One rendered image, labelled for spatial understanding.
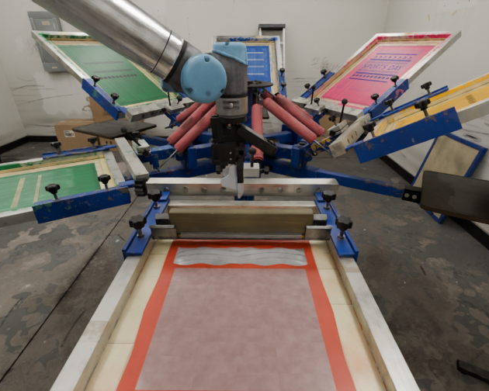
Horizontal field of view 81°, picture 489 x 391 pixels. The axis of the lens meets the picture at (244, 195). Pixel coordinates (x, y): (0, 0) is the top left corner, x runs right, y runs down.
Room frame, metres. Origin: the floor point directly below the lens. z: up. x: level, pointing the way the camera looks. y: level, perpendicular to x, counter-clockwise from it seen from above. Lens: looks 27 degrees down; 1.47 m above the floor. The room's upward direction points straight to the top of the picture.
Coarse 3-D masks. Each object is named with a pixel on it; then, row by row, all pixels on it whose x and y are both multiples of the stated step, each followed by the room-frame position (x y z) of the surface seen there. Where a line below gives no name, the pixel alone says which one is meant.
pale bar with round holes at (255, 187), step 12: (156, 180) 0.94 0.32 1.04; (168, 180) 0.94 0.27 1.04; (180, 180) 0.94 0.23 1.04; (192, 180) 0.94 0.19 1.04; (204, 180) 0.94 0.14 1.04; (216, 180) 0.94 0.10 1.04; (252, 180) 0.94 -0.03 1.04; (264, 180) 0.94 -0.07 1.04; (276, 180) 0.94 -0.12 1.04; (288, 180) 0.94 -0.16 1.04; (300, 180) 0.94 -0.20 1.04; (312, 180) 0.94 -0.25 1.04; (324, 180) 0.94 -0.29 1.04; (180, 192) 0.92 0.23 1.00; (192, 192) 0.92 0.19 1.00; (204, 192) 0.92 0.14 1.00; (216, 192) 0.92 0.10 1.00; (228, 192) 0.91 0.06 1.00; (252, 192) 0.91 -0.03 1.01; (264, 192) 0.91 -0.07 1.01; (276, 192) 0.91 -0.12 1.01; (288, 192) 0.91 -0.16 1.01; (300, 192) 0.91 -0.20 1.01; (312, 192) 0.91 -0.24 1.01; (336, 192) 0.91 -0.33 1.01
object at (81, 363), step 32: (128, 256) 0.58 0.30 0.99; (128, 288) 0.48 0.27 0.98; (352, 288) 0.47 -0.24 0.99; (96, 320) 0.39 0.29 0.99; (384, 320) 0.39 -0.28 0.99; (96, 352) 0.33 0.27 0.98; (384, 352) 0.32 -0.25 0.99; (64, 384) 0.27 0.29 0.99; (384, 384) 0.28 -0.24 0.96; (416, 384) 0.27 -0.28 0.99
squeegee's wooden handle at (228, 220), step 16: (176, 208) 0.71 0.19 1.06; (176, 224) 0.68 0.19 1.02; (192, 224) 0.68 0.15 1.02; (208, 224) 0.68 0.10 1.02; (224, 224) 0.68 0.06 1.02; (240, 224) 0.68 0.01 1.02; (256, 224) 0.68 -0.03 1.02; (272, 224) 0.68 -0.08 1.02; (288, 224) 0.68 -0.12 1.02; (304, 224) 0.68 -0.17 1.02
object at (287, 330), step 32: (256, 288) 0.50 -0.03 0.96; (288, 288) 0.50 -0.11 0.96; (320, 288) 0.51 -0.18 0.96; (256, 320) 0.41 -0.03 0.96; (288, 320) 0.41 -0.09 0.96; (320, 320) 0.41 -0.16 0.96; (256, 352) 0.34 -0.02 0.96; (288, 352) 0.34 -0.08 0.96; (320, 352) 0.34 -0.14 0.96; (256, 384) 0.28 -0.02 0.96; (288, 384) 0.28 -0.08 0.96; (320, 384) 0.28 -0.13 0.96; (352, 384) 0.28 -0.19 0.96
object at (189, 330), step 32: (160, 288) 0.51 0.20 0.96; (192, 288) 0.50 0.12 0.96; (224, 288) 0.50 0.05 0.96; (160, 320) 0.41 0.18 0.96; (192, 320) 0.41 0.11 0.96; (224, 320) 0.41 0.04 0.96; (160, 352) 0.34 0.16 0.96; (192, 352) 0.34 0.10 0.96; (224, 352) 0.34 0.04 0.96; (128, 384) 0.28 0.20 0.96; (160, 384) 0.28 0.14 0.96; (192, 384) 0.28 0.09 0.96; (224, 384) 0.28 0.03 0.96
